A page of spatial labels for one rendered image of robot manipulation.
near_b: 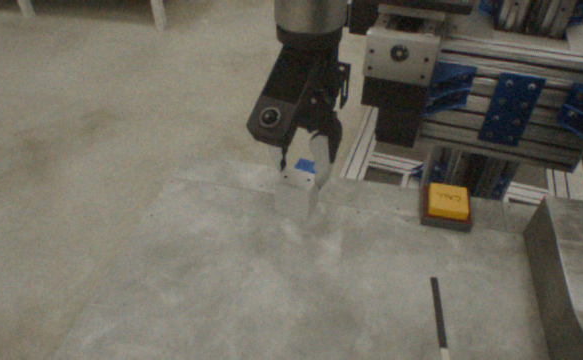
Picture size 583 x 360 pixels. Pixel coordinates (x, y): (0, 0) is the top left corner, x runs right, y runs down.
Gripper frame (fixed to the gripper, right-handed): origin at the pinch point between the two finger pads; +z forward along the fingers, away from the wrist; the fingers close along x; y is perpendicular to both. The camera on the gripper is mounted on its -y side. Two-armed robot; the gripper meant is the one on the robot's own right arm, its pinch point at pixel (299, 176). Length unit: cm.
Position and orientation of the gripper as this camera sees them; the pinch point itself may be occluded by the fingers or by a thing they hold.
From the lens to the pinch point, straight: 57.6
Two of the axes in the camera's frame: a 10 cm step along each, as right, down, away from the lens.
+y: 4.2, -6.1, 6.7
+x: -9.1, -2.9, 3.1
